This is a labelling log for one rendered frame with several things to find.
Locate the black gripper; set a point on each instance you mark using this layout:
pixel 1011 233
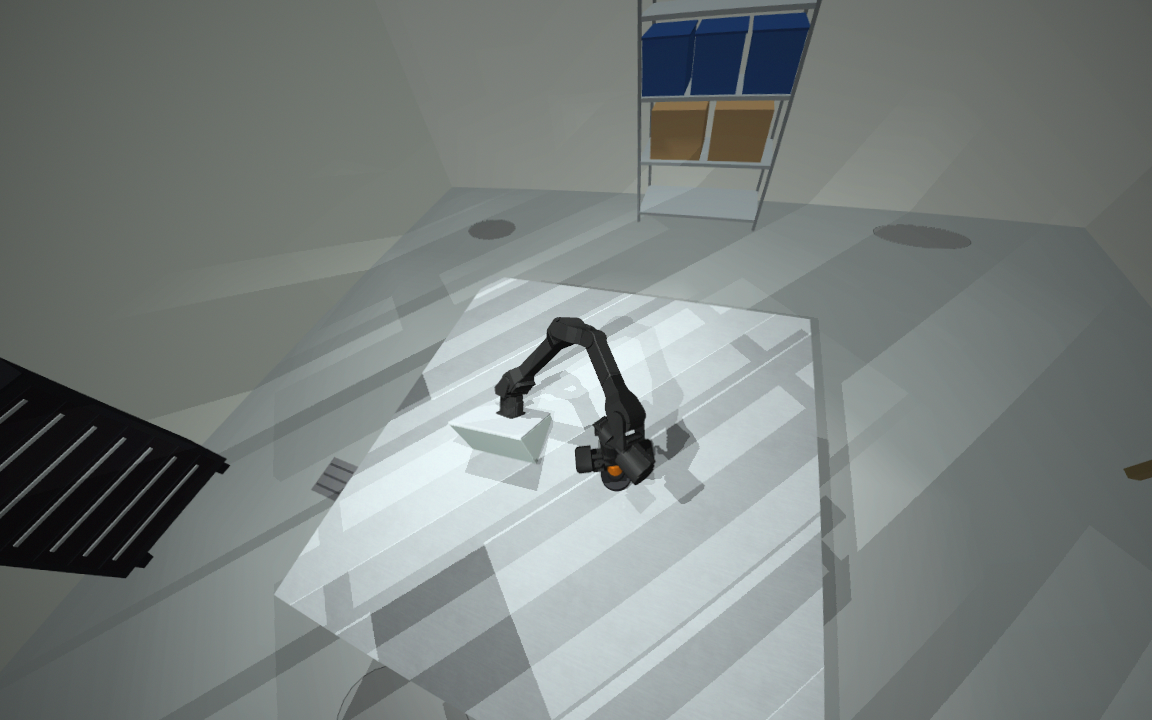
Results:
pixel 595 460

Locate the dark grey round pedestal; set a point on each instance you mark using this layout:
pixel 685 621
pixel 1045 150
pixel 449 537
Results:
pixel 615 483

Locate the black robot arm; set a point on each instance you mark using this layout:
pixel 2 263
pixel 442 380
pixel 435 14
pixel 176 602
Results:
pixel 623 409

